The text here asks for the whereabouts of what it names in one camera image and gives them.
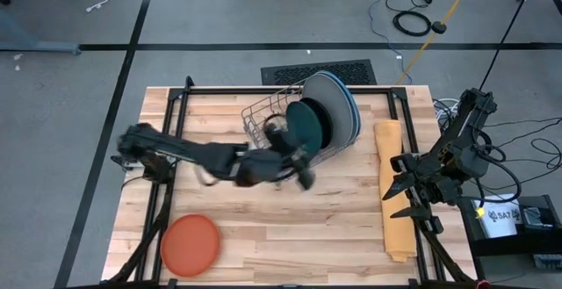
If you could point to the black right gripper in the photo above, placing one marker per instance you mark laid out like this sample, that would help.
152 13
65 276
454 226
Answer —
439 183

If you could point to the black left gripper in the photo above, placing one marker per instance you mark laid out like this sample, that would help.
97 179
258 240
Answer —
287 164

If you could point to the teal plate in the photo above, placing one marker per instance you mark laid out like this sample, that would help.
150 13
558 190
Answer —
303 126

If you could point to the black plate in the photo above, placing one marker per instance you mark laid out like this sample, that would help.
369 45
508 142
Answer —
326 126

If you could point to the light blue plate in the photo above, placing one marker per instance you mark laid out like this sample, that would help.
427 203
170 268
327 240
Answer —
354 117

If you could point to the grey plate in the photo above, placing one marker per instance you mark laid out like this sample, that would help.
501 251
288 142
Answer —
331 96

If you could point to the orange plate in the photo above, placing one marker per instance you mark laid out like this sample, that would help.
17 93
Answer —
189 245

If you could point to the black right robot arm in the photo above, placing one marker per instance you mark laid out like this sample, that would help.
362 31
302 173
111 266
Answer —
465 148

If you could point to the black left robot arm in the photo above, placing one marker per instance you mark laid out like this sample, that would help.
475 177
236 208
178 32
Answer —
211 157

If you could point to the yellow folded towel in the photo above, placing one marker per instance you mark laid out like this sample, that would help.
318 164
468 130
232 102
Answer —
391 148

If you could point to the bright blue plate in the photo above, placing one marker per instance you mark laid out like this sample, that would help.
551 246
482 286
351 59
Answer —
358 122

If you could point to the black floor vent grate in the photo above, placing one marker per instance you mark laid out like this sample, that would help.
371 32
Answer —
281 74

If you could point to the black equipment box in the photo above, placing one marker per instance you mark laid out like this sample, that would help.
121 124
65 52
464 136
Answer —
505 247

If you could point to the red clamp knob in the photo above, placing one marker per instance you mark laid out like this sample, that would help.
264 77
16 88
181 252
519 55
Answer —
483 284

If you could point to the black device on box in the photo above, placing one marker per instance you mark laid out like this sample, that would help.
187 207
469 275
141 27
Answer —
533 216

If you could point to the black round floor puck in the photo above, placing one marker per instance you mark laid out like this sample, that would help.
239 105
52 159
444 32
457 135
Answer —
438 27

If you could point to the grey desk foot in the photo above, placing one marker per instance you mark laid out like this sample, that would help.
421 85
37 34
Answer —
39 48

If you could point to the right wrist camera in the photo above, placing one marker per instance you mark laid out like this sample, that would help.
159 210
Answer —
401 162

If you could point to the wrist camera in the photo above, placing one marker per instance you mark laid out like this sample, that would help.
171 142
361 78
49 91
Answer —
401 162
275 136

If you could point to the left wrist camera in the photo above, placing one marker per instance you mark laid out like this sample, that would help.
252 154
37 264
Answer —
275 136

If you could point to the black metal table frame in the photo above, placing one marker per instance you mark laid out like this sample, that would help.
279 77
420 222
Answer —
211 91

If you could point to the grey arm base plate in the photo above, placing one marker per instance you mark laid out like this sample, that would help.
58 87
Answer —
129 162

